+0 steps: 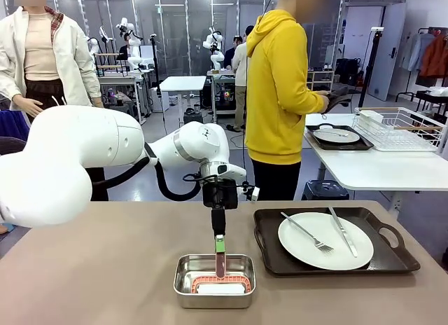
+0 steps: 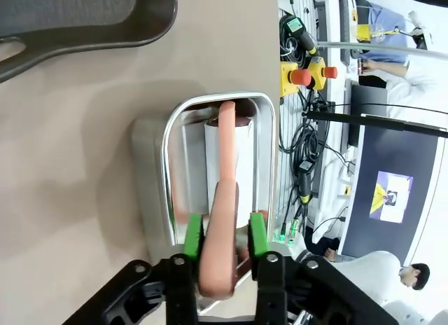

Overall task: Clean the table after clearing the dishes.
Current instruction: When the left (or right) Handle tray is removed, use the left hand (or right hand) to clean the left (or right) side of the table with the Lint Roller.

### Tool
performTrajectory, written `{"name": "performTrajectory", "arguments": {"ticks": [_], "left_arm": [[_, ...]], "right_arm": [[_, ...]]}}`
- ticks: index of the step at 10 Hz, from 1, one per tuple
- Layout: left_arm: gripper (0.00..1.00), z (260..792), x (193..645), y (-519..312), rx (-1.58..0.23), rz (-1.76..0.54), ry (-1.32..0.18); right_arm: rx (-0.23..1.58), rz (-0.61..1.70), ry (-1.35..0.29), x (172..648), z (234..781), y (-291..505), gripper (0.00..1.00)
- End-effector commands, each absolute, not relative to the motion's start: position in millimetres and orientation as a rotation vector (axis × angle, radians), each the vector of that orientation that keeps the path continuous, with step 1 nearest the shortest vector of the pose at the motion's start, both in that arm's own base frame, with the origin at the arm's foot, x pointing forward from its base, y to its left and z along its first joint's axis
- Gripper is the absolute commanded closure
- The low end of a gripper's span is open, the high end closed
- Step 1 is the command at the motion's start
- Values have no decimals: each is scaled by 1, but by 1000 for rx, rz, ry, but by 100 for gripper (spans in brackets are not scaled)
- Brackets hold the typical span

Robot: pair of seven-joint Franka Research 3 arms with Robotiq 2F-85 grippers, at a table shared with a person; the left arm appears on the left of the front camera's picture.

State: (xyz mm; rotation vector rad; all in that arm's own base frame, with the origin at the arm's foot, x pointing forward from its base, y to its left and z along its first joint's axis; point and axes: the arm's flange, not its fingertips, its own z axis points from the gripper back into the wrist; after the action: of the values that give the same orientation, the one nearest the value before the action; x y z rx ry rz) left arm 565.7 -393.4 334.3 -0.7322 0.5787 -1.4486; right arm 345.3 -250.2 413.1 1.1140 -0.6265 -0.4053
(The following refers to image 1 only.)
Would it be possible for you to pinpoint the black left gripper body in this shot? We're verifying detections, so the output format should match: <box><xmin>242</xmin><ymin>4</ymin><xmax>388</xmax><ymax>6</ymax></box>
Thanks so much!
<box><xmin>202</xmin><ymin>179</ymin><xmax>240</xmax><ymax>212</ymax></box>

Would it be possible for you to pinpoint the pink lint roller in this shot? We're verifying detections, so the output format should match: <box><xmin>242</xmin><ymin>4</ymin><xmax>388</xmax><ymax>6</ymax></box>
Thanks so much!
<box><xmin>190</xmin><ymin>251</ymin><xmax>253</xmax><ymax>296</ymax></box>

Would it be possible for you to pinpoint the dark grey cloth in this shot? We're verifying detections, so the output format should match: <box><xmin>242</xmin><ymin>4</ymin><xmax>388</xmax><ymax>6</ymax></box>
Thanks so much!
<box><xmin>321</xmin><ymin>85</ymin><xmax>353</xmax><ymax>115</ymax></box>

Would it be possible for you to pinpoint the white jacket person right forearm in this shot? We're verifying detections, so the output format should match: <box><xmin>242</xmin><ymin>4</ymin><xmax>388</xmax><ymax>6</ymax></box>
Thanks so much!
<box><xmin>0</xmin><ymin>67</ymin><xmax>27</xmax><ymax>102</ymax></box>

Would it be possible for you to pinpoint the yellow-sleeved right forearm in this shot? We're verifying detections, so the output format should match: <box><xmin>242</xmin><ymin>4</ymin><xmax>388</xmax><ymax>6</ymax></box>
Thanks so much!
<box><xmin>297</xmin><ymin>83</ymin><xmax>325</xmax><ymax>112</ymax></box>

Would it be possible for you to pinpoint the white jacket person left forearm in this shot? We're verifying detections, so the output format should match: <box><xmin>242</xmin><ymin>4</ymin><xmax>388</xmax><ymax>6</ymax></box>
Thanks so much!
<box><xmin>80</xmin><ymin>64</ymin><xmax>104</xmax><ymax>100</ymax></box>

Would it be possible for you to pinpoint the white jacket person right hand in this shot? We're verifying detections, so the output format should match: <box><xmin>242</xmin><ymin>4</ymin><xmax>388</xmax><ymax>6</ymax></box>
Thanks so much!
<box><xmin>13</xmin><ymin>97</ymin><xmax>43</xmax><ymax>121</ymax></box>

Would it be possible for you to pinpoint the rectangular steel tray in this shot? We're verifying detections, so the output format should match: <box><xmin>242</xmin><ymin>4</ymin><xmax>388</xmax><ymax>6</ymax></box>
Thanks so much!
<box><xmin>173</xmin><ymin>254</ymin><xmax>257</xmax><ymax>300</ymax></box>

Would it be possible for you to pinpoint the large white plate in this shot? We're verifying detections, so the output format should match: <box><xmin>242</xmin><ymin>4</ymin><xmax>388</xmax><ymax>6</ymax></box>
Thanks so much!
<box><xmin>278</xmin><ymin>212</ymin><xmax>375</xmax><ymax>271</ymax></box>

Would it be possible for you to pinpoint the black bin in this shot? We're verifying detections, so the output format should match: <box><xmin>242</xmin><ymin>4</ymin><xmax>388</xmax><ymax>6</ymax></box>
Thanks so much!
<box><xmin>301</xmin><ymin>180</ymin><xmax>351</xmax><ymax>202</ymax></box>

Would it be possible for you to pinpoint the white desk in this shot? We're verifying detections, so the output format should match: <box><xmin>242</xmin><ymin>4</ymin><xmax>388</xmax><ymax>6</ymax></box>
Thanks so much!
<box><xmin>159</xmin><ymin>75</ymin><xmax>208</xmax><ymax>128</ymax></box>

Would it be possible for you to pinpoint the person in white shirt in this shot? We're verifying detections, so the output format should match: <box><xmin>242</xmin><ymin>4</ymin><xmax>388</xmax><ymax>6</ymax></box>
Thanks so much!
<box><xmin>232</xmin><ymin>25</ymin><xmax>250</xmax><ymax>133</ymax></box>

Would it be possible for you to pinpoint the person in yellow hoodie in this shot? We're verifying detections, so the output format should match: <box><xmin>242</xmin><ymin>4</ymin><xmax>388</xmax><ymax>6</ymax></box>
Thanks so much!
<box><xmin>244</xmin><ymin>0</ymin><xmax>347</xmax><ymax>202</ymax></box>

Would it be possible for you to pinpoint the silver knife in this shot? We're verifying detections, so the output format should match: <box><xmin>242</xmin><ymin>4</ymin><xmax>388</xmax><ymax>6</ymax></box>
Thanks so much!
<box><xmin>327</xmin><ymin>206</ymin><xmax>358</xmax><ymax>259</ymax></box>

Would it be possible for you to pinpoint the person in dark top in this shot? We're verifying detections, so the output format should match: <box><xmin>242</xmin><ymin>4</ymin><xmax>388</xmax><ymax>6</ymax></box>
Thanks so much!
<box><xmin>223</xmin><ymin>36</ymin><xmax>242</xmax><ymax>72</ymax></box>

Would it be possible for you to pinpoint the white workbench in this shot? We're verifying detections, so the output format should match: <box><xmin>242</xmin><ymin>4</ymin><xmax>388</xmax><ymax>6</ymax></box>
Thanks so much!
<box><xmin>97</xmin><ymin>69</ymin><xmax>155</xmax><ymax>125</ymax></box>

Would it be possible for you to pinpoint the white side table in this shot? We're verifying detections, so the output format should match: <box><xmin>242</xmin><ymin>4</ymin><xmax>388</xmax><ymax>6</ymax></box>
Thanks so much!
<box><xmin>303</xmin><ymin>123</ymin><xmax>448</xmax><ymax>214</ymax></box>

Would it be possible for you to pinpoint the white cutlery holder box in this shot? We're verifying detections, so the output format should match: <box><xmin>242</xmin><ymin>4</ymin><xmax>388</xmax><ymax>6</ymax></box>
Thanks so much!
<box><xmin>358</xmin><ymin>109</ymin><xmax>385</xmax><ymax>125</ymax></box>

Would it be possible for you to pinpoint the blue cloth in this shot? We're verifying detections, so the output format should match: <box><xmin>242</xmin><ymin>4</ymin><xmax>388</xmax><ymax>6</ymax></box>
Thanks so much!
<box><xmin>0</xmin><ymin>109</ymin><xmax>32</xmax><ymax>144</ymax></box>

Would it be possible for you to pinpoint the black tripod stand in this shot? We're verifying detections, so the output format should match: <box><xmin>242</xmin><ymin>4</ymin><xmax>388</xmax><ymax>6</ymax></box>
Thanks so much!
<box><xmin>358</xmin><ymin>26</ymin><xmax>385</xmax><ymax>109</ymax></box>

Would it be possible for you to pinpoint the person in white jacket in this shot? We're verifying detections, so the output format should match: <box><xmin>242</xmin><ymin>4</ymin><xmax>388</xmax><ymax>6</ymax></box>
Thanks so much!
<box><xmin>0</xmin><ymin>0</ymin><xmax>105</xmax><ymax>126</ymax></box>

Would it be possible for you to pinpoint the pale blue shirt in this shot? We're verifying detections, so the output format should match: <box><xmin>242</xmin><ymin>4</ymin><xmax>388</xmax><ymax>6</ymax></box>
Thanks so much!
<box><xmin>402</xmin><ymin>32</ymin><xmax>426</xmax><ymax>72</ymax></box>

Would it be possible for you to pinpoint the orange jacket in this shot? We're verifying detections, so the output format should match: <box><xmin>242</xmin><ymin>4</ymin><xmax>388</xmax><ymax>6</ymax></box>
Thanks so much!
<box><xmin>419</xmin><ymin>32</ymin><xmax>448</xmax><ymax>79</ymax></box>

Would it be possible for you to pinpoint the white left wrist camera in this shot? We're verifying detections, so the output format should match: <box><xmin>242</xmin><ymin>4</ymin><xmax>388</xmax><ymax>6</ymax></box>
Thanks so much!
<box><xmin>241</xmin><ymin>180</ymin><xmax>262</xmax><ymax>202</ymax></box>

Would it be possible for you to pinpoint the black serving tray with handles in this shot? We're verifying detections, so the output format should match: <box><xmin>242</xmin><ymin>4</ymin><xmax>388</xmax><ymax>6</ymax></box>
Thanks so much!
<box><xmin>253</xmin><ymin>207</ymin><xmax>421</xmax><ymax>278</ymax></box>

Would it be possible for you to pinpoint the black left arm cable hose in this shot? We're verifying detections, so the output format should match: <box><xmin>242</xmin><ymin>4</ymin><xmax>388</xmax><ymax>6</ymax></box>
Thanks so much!
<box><xmin>85</xmin><ymin>142</ymin><xmax>206</xmax><ymax>202</ymax></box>

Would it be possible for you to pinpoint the white wire dish rack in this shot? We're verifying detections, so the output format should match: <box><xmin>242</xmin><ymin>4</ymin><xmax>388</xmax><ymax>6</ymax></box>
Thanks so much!
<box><xmin>352</xmin><ymin>106</ymin><xmax>448</xmax><ymax>153</ymax></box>

